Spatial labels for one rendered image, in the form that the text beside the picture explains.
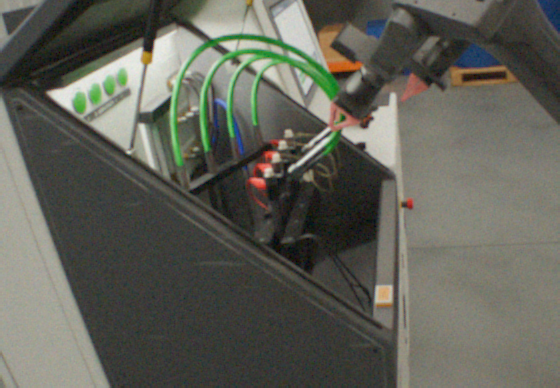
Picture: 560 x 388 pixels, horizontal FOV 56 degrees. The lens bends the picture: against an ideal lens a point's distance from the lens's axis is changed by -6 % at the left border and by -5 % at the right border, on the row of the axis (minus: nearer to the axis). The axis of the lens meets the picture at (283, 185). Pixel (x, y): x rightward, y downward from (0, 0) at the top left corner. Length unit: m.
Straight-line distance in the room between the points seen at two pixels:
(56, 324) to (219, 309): 0.36
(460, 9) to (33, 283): 0.89
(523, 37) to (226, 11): 1.05
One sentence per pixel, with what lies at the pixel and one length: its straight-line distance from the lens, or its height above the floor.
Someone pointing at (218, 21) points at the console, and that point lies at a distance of 1.51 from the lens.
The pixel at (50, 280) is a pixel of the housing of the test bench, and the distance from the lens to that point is 1.10.
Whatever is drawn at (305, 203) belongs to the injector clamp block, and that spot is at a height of 0.98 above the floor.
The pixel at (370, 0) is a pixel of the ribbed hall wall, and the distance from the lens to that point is 7.55.
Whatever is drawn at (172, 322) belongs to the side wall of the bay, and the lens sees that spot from 1.03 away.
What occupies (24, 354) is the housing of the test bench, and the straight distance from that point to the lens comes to 1.28.
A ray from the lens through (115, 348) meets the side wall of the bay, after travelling 1.13.
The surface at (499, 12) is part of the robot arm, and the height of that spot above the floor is 1.50.
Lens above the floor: 1.59
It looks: 24 degrees down
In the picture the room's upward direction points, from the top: 9 degrees counter-clockwise
